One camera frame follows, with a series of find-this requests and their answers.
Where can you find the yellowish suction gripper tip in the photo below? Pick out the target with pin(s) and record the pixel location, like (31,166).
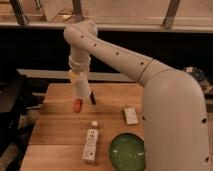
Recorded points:
(77,77)

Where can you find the white ceramic cup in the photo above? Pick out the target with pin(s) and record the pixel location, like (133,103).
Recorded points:
(82,88)

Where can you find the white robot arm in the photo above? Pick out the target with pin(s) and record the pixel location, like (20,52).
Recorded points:
(174,111)

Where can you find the orange carrot toy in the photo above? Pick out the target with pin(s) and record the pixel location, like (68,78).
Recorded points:
(78,105)

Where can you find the black marker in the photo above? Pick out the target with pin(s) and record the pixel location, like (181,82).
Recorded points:
(92,98)

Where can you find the black chair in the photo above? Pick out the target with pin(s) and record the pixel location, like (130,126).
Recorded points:
(14,99)

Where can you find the white tube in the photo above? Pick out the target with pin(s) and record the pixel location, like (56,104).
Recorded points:
(89,151)

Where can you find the green bowl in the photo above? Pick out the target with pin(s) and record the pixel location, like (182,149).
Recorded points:
(126,153)

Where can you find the dark round object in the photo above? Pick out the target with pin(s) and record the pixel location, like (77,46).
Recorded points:
(196,73)

